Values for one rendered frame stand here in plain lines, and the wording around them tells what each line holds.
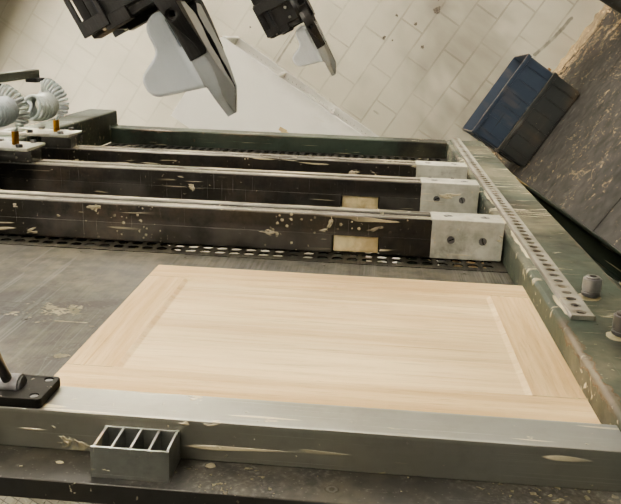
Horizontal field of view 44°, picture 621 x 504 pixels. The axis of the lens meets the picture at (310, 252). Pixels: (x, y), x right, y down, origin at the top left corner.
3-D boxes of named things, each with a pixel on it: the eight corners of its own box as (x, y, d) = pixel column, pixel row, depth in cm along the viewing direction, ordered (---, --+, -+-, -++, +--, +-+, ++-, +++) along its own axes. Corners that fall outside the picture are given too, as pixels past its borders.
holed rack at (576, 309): (595, 320, 95) (595, 316, 95) (570, 319, 95) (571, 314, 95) (459, 140, 253) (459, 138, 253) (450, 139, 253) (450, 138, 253)
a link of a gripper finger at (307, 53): (308, 88, 127) (281, 37, 125) (340, 71, 126) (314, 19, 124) (306, 90, 124) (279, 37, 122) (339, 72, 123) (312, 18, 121)
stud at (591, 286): (602, 300, 103) (605, 279, 102) (583, 299, 103) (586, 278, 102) (597, 294, 105) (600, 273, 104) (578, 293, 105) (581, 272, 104)
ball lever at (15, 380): (25, 409, 73) (-20, 318, 63) (-14, 406, 73) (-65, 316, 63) (39, 376, 75) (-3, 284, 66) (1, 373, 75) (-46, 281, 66)
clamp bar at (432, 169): (466, 196, 189) (475, 97, 183) (-3, 173, 198) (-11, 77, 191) (461, 188, 199) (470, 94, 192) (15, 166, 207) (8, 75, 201)
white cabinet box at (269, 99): (494, 229, 482) (220, 35, 463) (437, 300, 497) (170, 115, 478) (480, 208, 540) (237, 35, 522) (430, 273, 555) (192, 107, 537)
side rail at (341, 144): (445, 177, 249) (447, 143, 246) (111, 160, 257) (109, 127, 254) (443, 172, 257) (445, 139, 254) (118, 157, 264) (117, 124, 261)
